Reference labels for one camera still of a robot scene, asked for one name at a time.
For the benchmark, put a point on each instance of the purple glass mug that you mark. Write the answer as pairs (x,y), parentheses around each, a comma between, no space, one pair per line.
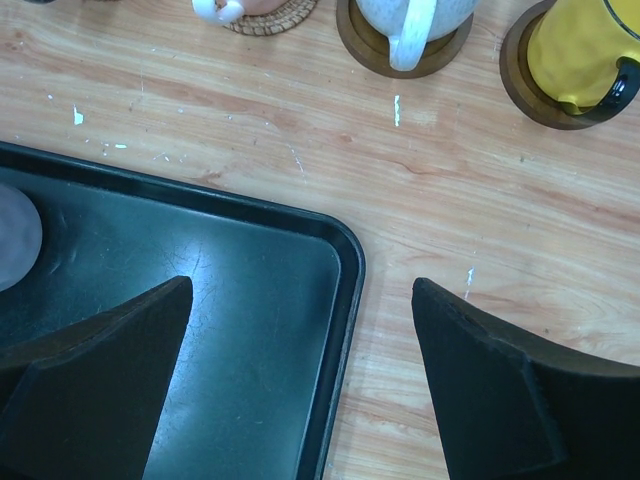
(21,235)

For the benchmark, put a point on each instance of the woven rattan coaster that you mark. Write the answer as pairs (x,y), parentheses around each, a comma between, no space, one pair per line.
(284,18)

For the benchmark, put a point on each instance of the brown wooden coaster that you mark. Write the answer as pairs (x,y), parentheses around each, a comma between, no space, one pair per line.
(371,49)
(518,81)

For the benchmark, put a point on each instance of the cream ceramic mug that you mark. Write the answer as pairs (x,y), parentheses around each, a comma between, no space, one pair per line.
(409,25)

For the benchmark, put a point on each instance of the pink ceramic mug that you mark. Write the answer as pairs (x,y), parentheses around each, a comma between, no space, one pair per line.
(225,12)

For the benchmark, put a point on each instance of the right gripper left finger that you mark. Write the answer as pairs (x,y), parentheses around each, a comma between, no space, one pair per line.
(84,402)

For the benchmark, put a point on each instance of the yellow glass mug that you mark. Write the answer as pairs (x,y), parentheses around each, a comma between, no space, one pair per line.
(585,56)

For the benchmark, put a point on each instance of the black plastic tray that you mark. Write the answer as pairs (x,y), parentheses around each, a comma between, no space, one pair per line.
(276,291)

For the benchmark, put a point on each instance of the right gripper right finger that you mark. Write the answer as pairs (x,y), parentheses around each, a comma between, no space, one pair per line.
(510,404)

